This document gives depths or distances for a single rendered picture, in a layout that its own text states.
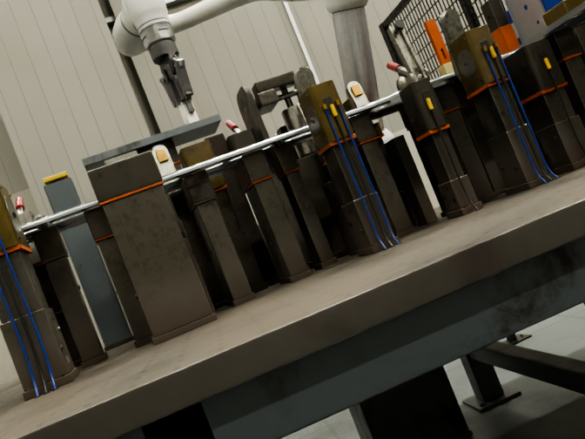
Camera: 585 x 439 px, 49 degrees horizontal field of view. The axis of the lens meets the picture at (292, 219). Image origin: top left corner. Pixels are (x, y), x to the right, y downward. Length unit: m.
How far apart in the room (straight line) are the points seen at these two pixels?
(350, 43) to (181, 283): 1.05
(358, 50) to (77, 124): 5.51
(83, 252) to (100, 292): 0.11
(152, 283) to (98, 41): 6.38
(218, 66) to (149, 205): 7.12
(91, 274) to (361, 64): 0.98
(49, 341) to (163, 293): 0.20
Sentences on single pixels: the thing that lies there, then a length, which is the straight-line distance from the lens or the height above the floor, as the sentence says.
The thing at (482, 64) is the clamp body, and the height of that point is 0.97.
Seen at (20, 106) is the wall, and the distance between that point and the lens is 7.42.
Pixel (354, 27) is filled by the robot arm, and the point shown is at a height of 1.30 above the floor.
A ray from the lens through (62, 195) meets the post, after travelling 1.71.
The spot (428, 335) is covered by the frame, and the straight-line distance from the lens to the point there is 0.77.
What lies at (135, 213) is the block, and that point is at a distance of 1.18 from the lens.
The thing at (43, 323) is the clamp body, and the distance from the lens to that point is 1.16.
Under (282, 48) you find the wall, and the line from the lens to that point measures 8.40.
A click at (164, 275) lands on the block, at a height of 0.81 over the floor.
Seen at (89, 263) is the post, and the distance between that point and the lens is 1.69.
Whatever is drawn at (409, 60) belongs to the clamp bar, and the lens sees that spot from 1.78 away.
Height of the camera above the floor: 0.78
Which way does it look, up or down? 2 degrees up
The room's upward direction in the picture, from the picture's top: 22 degrees counter-clockwise
